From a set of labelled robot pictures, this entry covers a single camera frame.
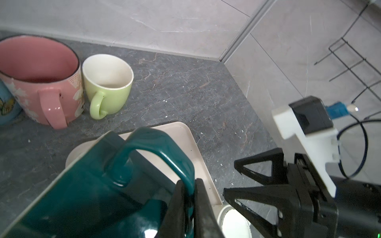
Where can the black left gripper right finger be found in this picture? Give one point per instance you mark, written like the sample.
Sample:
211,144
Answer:
205,224

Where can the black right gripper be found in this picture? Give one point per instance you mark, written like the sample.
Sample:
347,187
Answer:
301,209

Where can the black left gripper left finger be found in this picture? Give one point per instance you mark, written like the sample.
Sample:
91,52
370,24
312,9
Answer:
173,225

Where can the white mug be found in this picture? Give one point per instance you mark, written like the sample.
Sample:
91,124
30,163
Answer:
231,222

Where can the dark green mug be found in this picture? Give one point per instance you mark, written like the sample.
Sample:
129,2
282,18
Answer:
111,191

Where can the light green mug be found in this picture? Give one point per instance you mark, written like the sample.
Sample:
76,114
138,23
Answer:
108,81

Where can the pink ghost print mug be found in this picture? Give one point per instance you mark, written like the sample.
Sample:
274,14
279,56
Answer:
44,76

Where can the blue mug yellow inside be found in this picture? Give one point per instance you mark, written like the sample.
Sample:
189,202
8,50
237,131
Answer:
10,108

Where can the beige plastic tray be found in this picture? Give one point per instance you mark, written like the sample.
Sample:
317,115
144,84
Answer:
182,136

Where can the black wire hook rack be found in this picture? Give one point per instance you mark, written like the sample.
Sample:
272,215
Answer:
358,51

